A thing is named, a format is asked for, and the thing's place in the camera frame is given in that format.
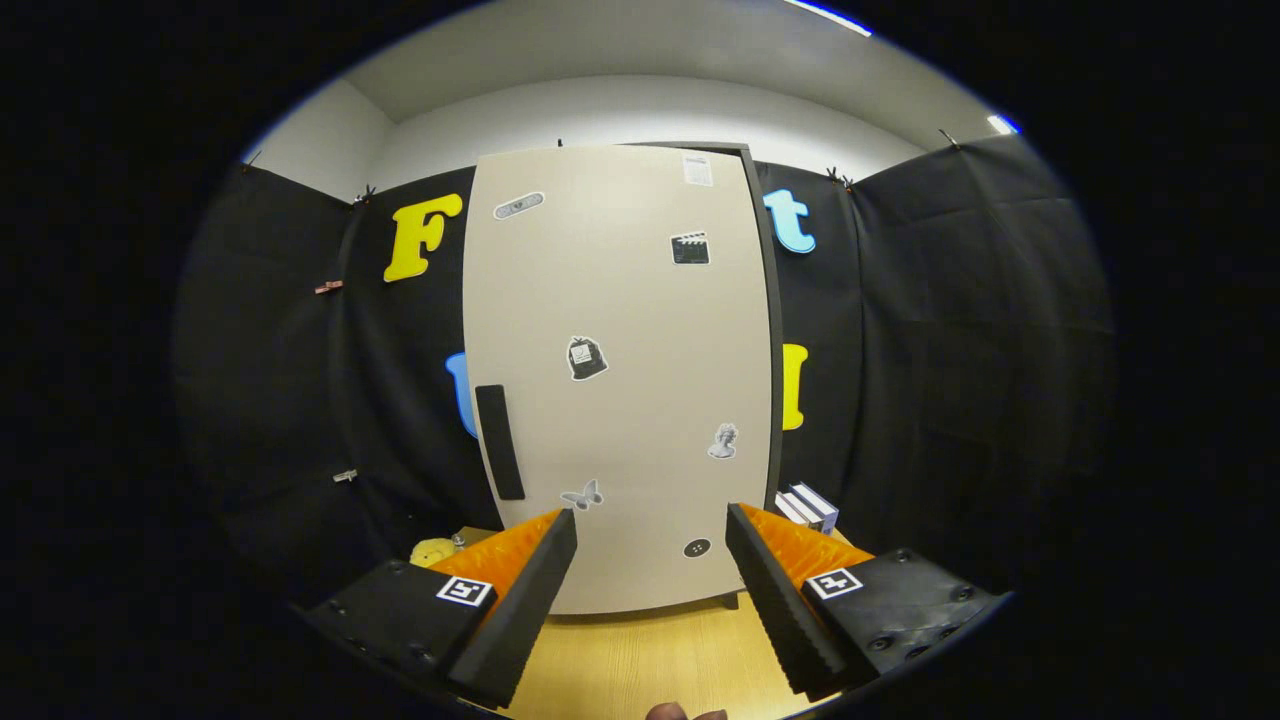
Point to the grey shoe cabinet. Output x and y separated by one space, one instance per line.
777 350

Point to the white book dark spine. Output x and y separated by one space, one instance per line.
786 510

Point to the small ceiling light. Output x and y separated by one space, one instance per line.
1003 124

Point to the yellow plush toy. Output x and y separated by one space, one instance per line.
432 552

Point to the black backdrop cloth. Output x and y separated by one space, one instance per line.
950 400

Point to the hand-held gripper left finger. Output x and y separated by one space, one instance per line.
520 600

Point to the long ceiling light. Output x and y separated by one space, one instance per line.
828 16

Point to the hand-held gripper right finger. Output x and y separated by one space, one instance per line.
775 600

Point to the white book purple spine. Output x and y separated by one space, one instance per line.
822 505

